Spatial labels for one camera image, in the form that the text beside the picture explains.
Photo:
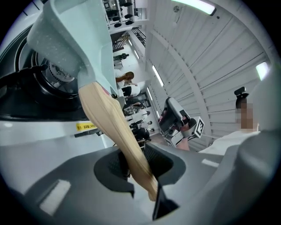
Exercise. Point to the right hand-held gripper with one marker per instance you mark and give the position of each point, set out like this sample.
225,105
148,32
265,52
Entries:
188,129

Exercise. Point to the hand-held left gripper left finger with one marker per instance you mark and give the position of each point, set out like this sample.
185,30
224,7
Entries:
87,197

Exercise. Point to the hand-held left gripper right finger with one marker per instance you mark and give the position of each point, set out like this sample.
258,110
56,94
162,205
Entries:
208,193

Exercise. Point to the portable gas stove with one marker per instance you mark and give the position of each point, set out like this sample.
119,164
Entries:
33,131

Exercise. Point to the person's right forearm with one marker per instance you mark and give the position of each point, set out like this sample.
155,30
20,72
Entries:
183,144

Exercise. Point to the ceiling light panel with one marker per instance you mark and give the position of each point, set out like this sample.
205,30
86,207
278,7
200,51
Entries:
158,75
195,5
262,70

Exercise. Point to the person's white shirt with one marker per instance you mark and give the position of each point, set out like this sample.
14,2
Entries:
228,140

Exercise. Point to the person's head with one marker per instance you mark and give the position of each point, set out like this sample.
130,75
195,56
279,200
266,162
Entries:
246,116

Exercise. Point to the white display shelf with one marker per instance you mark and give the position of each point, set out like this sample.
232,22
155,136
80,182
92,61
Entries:
125,13

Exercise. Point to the black head-worn camera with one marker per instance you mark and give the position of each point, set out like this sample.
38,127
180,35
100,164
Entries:
241,93

